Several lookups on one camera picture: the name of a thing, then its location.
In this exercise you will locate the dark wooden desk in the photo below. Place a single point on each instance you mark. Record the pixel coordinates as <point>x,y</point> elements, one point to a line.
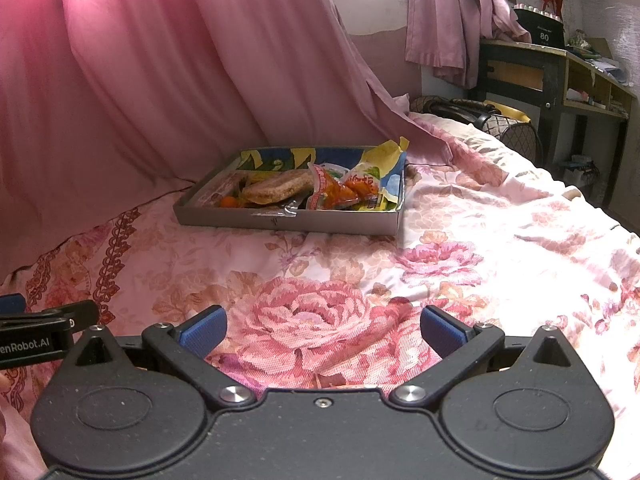
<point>520,75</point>

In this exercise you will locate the floral pink bedsheet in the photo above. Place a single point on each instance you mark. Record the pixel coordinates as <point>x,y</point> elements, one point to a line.
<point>500,260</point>

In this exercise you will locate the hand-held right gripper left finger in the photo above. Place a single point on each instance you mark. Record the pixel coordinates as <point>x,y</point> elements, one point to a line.
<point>202,332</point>

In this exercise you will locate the clear biscuit packet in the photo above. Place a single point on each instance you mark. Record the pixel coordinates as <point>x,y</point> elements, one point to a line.
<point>220,187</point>

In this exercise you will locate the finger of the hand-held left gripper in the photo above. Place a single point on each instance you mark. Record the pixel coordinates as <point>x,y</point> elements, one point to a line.
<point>12,304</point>
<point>82,315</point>

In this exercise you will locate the grey cardboard tray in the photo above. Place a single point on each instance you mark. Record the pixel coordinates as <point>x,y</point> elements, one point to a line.
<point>300,222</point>

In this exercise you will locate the brown bread packet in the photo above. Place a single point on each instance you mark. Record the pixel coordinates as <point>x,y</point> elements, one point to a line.
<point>277,186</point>

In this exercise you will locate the clear orange snack packet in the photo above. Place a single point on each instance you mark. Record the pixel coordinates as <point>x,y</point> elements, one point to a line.
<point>332,190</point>

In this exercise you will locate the white plastic container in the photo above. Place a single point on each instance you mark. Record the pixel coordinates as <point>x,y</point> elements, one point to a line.
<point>580,170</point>

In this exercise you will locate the small tangerine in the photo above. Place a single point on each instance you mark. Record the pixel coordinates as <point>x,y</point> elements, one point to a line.
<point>229,202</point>

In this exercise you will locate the lilac window curtain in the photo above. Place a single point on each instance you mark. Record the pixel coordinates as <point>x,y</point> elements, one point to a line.
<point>450,20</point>

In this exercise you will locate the pink bed curtain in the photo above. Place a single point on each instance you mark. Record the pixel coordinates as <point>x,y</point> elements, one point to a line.
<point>150,85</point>

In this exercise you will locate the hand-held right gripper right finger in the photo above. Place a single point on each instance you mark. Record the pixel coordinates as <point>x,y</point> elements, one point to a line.
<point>442,332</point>

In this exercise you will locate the black box with white label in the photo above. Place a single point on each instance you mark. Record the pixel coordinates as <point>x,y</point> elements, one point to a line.
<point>545,35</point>

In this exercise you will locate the orange snack packet green label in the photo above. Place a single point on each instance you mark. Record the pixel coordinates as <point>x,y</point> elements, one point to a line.
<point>367,180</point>

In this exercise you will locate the stack of papers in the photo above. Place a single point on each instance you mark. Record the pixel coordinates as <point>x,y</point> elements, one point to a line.
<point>605,62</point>

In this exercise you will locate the yellow cloth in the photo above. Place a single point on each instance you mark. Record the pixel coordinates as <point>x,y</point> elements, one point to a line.
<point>510,110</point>

